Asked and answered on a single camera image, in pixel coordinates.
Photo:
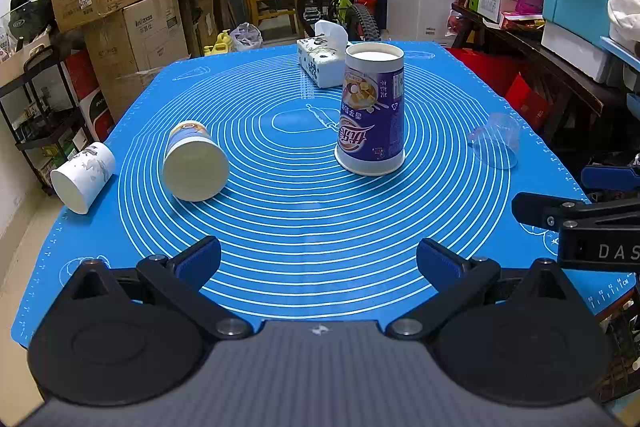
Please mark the white cloth bundle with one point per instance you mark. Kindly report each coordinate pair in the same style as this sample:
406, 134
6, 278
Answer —
625, 17

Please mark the clear plastic cup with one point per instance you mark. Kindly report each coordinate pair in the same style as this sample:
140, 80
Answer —
496, 142

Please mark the purple paper cup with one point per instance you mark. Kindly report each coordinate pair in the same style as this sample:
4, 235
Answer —
372, 127

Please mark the dark woven basket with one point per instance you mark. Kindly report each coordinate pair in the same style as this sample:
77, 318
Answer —
622, 347

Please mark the black shelf cart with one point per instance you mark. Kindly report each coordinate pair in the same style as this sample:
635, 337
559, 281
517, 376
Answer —
37, 142

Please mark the white foam box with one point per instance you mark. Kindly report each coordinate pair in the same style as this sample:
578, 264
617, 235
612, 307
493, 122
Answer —
570, 48

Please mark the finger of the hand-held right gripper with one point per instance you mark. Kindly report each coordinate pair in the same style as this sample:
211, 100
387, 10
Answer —
610, 178
537, 209

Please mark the dark wooden side table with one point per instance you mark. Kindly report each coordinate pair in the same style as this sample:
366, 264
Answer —
550, 67

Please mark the red and white box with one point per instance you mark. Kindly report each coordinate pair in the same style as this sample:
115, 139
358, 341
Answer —
95, 104

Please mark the dark cap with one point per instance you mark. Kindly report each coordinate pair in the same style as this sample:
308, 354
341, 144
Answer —
27, 17

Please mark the white tissue pack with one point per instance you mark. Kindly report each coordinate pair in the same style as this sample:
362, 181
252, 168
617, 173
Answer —
320, 63

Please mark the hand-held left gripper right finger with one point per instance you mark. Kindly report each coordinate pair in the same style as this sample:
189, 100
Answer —
440, 262

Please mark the clear plastic bag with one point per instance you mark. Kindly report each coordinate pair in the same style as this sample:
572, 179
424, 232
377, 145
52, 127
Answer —
246, 38

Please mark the white patterned paper cup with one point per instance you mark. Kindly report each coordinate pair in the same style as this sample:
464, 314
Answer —
82, 177

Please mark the blue silicone mat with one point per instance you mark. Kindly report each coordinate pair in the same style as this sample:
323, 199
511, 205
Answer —
310, 217

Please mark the red paper bag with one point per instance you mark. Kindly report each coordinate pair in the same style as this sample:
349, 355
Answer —
525, 102

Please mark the yellow plastic jug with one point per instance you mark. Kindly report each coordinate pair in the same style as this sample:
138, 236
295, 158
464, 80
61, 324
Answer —
217, 44

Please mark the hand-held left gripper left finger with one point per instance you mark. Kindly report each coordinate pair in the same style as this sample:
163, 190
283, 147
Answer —
199, 259

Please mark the large plain cardboard box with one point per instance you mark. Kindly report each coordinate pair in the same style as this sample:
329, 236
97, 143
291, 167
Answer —
145, 37

